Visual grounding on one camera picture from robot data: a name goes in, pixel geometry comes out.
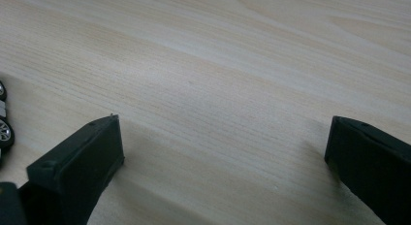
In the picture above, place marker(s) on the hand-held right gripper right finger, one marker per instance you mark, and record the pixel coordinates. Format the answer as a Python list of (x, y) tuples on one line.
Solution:
[(374, 167)]

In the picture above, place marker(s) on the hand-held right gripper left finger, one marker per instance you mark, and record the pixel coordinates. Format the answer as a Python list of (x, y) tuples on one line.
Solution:
[(77, 167)]

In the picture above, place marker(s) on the white toy car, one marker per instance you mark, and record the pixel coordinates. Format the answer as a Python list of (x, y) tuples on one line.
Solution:
[(5, 134)]

